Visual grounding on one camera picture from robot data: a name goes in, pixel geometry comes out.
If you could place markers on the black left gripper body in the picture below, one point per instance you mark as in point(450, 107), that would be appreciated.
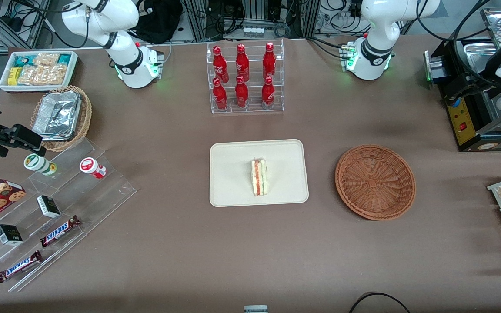
point(482, 81)

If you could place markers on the triangular sandwich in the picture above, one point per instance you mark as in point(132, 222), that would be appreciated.
point(258, 178)

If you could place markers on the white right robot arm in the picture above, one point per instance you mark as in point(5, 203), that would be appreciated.
point(122, 43)

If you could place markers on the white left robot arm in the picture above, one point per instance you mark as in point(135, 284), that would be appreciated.
point(379, 26)

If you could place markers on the aluminium foil tray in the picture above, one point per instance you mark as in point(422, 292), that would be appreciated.
point(57, 115)

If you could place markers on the light oval wicker basket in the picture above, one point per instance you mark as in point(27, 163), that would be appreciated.
point(86, 114)

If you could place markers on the brown round wicker basket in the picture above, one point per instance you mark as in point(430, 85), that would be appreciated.
point(374, 182)

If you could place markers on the cream rectangular tray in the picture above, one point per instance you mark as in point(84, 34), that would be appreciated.
point(233, 174)

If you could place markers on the green lid white cup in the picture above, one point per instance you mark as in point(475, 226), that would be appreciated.
point(38, 164)

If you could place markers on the black food warmer appliance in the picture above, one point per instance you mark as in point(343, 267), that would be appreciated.
point(465, 130)

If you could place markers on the white rectangular snack bin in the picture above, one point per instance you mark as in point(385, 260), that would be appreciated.
point(5, 85)

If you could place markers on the yellow snack packet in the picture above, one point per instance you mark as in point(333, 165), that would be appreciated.
point(13, 76)

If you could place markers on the clear bag of crackers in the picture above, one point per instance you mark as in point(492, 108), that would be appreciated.
point(44, 74)

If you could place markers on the red lid white cup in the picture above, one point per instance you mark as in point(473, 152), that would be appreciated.
point(91, 167)

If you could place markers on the small black box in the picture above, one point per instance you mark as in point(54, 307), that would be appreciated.
point(48, 206)
point(9, 234)

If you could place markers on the green snack packet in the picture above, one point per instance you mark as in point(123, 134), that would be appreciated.
point(23, 60)

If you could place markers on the clear acrylic stepped display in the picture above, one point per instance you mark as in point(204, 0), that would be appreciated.
point(102, 195)

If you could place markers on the brown Snickers bar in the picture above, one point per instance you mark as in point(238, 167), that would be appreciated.
point(19, 266)
point(59, 231)

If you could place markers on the black bag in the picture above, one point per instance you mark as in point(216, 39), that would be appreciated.
point(159, 21)

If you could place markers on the red cola bottle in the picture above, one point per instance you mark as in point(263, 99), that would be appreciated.
point(242, 64)
point(268, 94)
point(220, 96)
point(220, 65)
point(241, 94)
point(269, 61)

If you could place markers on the clear acrylic bottle rack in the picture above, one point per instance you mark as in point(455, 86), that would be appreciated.
point(255, 108)

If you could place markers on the grey device edge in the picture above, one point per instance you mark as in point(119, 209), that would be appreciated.
point(255, 309)

